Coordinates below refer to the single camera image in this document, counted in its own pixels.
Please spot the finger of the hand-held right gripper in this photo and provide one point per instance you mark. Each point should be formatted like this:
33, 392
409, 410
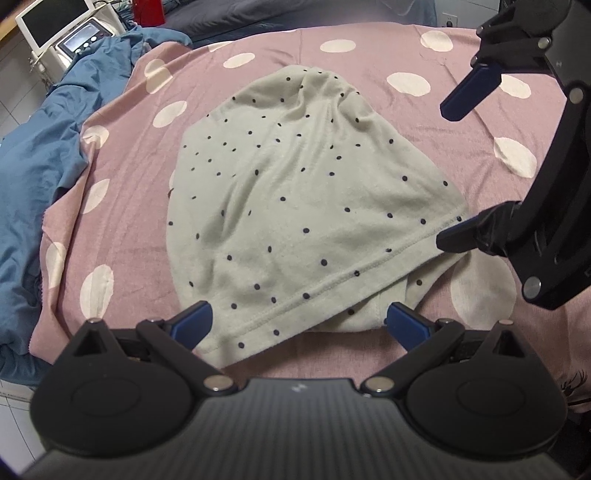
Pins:
466, 234
471, 90

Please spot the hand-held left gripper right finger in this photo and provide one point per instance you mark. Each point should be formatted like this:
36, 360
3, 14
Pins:
406, 323

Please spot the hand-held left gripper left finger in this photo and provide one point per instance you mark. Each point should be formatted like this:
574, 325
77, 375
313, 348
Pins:
191, 323

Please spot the white polka dot garment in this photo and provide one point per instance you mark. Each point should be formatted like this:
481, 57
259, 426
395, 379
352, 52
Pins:
300, 198

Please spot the pink dotted blanket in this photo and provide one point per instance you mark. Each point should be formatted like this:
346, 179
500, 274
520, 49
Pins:
406, 129

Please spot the massage bed with dark cover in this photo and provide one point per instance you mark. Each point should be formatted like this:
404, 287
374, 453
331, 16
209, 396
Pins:
277, 9

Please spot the blue duvet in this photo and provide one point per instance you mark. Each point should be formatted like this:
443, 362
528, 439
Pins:
41, 152

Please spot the white beauty machine with screen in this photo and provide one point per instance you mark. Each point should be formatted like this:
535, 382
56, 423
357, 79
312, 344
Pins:
60, 27

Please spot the white wall socket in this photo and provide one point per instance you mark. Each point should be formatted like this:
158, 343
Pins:
450, 20

